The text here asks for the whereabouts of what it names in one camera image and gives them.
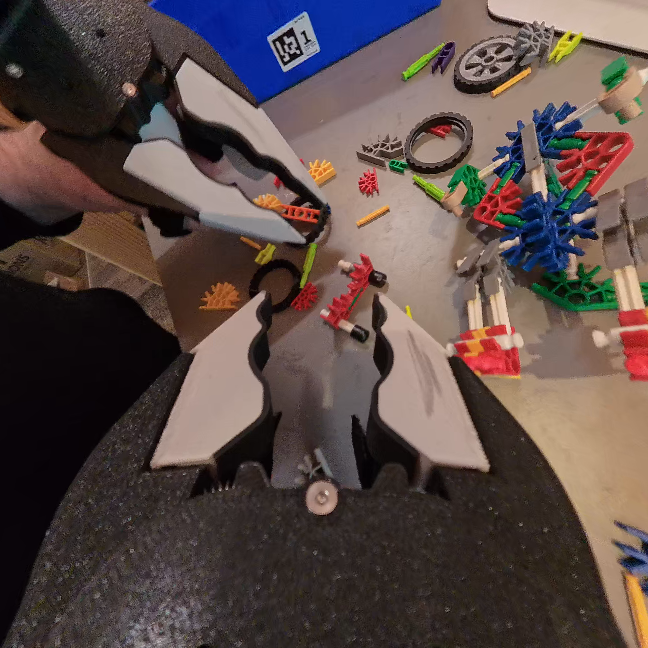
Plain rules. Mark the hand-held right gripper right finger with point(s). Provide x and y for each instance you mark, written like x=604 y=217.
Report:
x=430 y=405

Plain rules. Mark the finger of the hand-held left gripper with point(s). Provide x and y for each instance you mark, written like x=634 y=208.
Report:
x=177 y=172
x=238 y=116

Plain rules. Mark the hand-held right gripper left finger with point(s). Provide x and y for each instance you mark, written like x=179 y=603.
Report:
x=217 y=390

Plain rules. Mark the black rod end cap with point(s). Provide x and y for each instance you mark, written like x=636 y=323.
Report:
x=377 y=278
x=359 y=332

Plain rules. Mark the white plastic rod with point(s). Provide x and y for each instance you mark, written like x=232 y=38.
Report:
x=346 y=265
x=341 y=324

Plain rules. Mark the red toothed strip connector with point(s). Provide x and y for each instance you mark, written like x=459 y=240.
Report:
x=349 y=293

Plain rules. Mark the blue plastic bin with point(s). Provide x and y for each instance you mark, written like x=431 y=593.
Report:
x=354 y=30

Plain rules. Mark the person's left hand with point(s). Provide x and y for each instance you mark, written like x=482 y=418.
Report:
x=40 y=177

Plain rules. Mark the orange half-circle connector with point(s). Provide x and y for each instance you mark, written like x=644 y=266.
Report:
x=220 y=298
x=321 y=172

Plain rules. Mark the orange snowflake connector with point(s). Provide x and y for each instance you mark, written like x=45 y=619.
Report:
x=268 y=202

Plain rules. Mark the ribbed wooden cabinet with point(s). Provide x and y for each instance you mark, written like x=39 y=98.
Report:
x=116 y=248

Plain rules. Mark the orange plastic rod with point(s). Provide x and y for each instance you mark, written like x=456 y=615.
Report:
x=511 y=82
x=638 y=607
x=250 y=243
x=373 y=215

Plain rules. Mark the black rubber tyre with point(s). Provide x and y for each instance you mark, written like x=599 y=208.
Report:
x=411 y=152
x=254 y=286
x=319 y=230

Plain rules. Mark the orange-red ladder connector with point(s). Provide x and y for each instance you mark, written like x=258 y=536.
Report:
x=301 y=212

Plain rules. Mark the small white connector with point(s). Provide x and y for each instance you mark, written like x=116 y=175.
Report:
x=311 y=465

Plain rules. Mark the small red snowflake connector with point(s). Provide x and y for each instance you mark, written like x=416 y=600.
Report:
x=304 y=296

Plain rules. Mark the person's dark clothing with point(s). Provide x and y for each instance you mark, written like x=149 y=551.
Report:
x=76 y=405

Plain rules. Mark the grey half-circle connector stack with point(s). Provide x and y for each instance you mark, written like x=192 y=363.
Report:
x=379 y=151

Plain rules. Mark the red fan connector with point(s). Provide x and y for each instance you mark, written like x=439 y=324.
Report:
x=368 y=182

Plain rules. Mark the lime green plastic rod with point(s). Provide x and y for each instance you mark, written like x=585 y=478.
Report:
x=309 y=266
x=422 y=61
x=429 y=188

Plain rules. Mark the small green connector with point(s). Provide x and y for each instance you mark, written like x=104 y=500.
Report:
x=398 y=166

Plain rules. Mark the small red connector piece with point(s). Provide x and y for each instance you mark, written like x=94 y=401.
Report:
x=439 y=130

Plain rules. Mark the multicoloured construction toy model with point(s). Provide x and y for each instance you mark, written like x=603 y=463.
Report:
x=546 y=228

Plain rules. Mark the purple clip connector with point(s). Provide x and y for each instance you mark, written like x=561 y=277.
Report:
x=443 y=56

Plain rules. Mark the blue snowflake connector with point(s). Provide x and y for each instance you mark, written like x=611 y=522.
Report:
x=633 y=552

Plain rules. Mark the black tyre grey hub wheel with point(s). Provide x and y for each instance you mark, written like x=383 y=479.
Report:
x=486 y=63

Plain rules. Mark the grey snowflake connector stack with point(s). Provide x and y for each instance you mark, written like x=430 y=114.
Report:
x=534 y=43

